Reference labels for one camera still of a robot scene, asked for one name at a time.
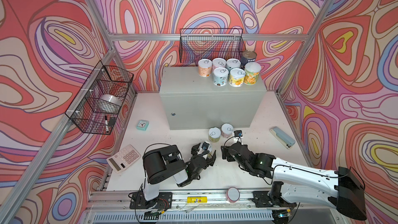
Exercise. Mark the silver tape roll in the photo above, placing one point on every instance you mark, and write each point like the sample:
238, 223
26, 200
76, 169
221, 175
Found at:
109, 104

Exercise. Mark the black wire basket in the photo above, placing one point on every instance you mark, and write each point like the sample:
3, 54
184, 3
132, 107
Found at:
196, 44
97, 112

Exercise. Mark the mint green small clock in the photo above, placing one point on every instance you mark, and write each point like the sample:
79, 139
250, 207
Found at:
142, 125

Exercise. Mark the yellow peach can plastic lid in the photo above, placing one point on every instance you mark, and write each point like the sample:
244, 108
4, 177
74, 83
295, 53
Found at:
252, 70

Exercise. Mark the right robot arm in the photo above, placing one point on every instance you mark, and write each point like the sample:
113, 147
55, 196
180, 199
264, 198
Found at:
292, 183

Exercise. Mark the grey metal cabinet box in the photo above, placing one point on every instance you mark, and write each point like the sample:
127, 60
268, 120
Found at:
194, 102

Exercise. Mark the white can pink label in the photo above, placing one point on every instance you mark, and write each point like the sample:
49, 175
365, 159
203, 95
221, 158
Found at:
218, 62

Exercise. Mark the white can yellow orange label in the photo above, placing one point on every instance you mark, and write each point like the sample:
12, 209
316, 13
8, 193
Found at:
236, 77

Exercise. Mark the dark blue tomato can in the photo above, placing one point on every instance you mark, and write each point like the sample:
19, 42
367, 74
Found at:
247, 56

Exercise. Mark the white can green label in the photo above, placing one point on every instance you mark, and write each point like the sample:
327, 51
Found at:
214, 134

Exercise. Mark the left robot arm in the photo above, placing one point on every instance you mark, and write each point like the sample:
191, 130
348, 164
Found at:
167, 161

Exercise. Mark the pink tape roll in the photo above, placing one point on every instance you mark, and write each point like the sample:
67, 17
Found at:
232, 195

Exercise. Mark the black marker pen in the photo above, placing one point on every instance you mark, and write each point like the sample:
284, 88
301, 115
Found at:
106, 124

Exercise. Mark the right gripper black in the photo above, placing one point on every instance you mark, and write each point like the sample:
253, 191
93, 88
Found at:
224, 149

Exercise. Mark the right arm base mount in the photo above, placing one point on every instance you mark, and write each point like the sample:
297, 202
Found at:
265, 199

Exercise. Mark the white pink calculator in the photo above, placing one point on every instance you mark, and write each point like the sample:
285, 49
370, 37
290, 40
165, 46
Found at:
123, 159

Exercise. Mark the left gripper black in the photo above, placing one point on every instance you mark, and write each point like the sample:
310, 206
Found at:
208, 162

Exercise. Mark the light blue spotted can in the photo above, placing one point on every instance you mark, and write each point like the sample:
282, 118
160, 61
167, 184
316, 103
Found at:
232, 63

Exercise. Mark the grey green stapler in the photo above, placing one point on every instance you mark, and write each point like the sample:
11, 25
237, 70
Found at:
286, 140

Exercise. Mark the aluminium front rail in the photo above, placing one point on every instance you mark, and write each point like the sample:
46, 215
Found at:
183, 201

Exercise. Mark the white can teal label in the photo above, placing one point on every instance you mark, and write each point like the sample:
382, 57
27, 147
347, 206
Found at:
220, 76

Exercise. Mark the back black wire basket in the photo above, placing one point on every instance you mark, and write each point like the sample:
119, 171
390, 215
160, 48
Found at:
196, 44

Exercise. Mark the left black wire basket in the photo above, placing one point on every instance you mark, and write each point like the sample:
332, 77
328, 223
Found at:
97, 112

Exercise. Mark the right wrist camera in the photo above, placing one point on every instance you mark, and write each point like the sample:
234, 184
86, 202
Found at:
238, 134

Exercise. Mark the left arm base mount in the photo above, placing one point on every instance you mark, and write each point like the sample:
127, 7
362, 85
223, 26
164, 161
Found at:
162, 202

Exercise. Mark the white can red label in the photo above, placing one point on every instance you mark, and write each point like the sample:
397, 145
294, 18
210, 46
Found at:
227, 130

